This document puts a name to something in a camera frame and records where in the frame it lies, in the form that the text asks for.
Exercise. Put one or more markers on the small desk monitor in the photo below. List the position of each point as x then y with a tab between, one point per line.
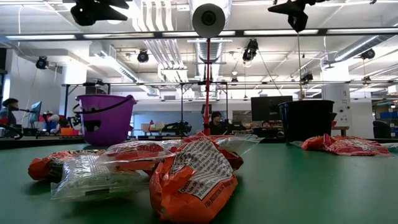
35	112

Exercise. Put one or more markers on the green candy clear wrapper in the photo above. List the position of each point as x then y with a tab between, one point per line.
90	177

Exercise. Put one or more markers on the orange box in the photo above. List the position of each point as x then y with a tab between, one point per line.
70	132

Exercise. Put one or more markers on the background black robot arm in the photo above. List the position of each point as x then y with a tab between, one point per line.
178	128

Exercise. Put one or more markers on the white plush toy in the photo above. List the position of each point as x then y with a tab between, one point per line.
54	119

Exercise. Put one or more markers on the red candy clear wrapper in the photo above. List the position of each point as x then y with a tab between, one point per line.
140	149

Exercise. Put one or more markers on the crumpled red candy pack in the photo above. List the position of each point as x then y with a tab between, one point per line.
315	143

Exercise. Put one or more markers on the purple plastic bucket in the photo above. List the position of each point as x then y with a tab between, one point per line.
109	127

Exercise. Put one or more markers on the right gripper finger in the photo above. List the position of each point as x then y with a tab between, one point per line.
298	22
281	8

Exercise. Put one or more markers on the orange candy pack white label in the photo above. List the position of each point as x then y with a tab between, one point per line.
174	199

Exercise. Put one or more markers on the red desk lamp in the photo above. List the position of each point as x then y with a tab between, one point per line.
207	62

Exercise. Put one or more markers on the black ceiling-hung camera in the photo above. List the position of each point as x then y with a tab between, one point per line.
250	51
368	54
143	56
307	77
42	63

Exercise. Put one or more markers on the black office chair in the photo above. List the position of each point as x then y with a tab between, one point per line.
382	130

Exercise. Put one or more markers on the black plastic bucket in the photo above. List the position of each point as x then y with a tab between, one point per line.
306	121

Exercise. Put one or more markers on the black computer monitor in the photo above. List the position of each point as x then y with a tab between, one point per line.
267	109

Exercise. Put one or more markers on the green table mat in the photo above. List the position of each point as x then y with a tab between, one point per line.
295	186

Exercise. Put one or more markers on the flat red Skittles pack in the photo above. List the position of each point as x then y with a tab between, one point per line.
357	147

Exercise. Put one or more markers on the person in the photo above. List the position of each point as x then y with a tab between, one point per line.
216	126
9	116
266	124

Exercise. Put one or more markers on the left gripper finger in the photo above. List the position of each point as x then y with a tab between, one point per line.
113	17
118	3

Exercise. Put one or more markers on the storage shelf with bins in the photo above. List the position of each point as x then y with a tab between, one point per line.
387	115

